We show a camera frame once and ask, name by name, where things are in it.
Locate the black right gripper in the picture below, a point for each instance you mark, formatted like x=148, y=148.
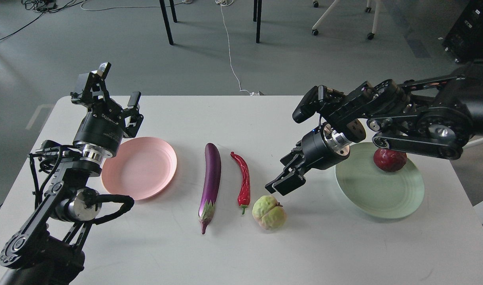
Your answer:
x=320, y=149

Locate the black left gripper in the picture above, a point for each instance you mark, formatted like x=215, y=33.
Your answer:
x=104, y=126

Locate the yellow green peach fruit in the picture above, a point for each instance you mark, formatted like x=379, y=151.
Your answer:
x=269, y=213

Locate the red chili pepper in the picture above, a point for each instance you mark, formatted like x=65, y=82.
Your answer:
x=244, y=197

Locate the purple eggplant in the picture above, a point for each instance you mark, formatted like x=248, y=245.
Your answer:
x=211, y=186

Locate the dark red pomegranate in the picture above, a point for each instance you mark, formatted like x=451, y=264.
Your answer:
x=388, y=160

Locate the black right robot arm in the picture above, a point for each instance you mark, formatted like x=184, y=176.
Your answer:
x=433, y=117

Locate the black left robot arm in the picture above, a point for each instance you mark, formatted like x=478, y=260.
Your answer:
x=48, y=248

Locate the pink plate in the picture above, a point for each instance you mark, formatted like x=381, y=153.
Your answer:
x=142, y=168

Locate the green plate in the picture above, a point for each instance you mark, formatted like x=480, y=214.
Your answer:
x=376, y=192

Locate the black table leg left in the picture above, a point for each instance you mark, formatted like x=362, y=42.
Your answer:
x=163, y=9

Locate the black table leg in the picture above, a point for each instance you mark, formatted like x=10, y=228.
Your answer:
x=163, y=9
x=257, y=9

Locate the black table leg right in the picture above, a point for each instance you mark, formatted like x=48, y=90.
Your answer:
x=257, y=9

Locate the black equipment cart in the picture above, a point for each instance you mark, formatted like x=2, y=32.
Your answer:
x=464, y=42

